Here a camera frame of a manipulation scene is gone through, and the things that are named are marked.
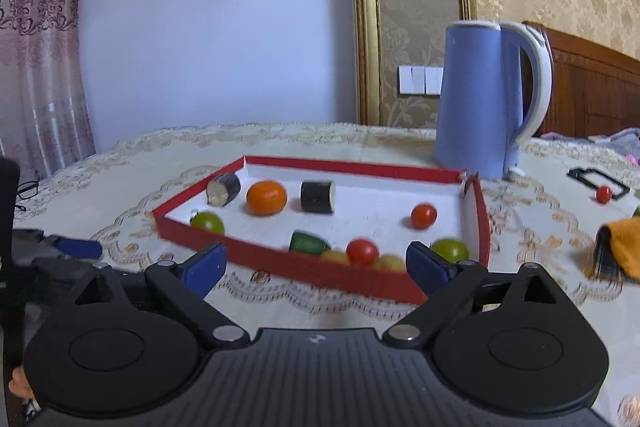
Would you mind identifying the gold framed wall panel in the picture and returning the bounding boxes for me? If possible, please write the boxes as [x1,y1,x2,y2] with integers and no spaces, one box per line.
[345,0,478,128]

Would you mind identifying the pink patterned curtain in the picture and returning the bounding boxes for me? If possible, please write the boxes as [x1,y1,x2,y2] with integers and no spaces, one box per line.
[0,0,97,184]

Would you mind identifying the wooden headboard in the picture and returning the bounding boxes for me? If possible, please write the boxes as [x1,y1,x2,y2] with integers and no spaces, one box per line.
[522,21,640,140]

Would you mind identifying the red cardboard box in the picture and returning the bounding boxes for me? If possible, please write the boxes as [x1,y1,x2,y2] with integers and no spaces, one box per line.
[152,155,491,306]

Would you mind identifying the dark ribbed object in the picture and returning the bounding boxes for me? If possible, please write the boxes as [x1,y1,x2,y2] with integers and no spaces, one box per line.
[587,226,626,281]

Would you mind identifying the black eggplant cylinder piece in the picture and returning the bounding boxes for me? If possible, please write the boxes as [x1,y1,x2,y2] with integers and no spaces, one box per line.
[300,180,335,214]

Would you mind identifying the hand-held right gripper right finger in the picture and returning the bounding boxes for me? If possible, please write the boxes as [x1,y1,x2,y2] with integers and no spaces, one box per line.
[382,242,586,348]

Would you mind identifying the black rectangular frame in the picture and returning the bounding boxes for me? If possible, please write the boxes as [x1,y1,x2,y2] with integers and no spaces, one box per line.
[567,166,631,200]

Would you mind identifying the dark eggplant piece cut end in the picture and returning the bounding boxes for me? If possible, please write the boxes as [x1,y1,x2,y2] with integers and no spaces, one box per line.
[206,173,242,208]

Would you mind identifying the green round tomato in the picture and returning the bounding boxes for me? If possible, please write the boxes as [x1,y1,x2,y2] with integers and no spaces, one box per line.
[430,238,470,264]
[190,211,225,236]

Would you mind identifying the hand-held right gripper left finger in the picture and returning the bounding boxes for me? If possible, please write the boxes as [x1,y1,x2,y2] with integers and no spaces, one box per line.
[65,243,251,350]

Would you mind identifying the white wall switch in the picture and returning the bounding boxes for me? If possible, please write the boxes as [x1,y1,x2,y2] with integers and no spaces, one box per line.
[398,64,444,96]

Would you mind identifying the blue electric kettle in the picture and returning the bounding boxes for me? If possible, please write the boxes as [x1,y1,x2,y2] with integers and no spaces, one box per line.
[433,20,554,180]

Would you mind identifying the orange cloth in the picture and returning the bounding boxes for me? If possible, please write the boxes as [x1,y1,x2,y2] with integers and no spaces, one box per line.
[606,217,640,284]

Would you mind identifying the cream embroidered tablecloth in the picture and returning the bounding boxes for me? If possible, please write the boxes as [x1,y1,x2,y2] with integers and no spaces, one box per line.
[0,122,640,427]

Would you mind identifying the black eyeglasses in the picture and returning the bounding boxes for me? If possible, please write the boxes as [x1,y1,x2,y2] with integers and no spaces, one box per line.
[14,180,40,212]

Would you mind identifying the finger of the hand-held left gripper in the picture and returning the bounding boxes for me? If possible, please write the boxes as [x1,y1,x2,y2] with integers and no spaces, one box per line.
[42,234,104,261]

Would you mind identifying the dark green cucumber piece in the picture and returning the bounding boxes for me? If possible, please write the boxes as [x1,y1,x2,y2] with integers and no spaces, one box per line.
[288,230,331,257]

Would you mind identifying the pile of clothes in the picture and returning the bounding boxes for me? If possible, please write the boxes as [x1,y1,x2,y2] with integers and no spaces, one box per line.
[541,127,640,166]

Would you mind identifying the orange tangerine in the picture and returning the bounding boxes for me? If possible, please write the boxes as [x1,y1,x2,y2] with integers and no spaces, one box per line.
[246,180,288,217]

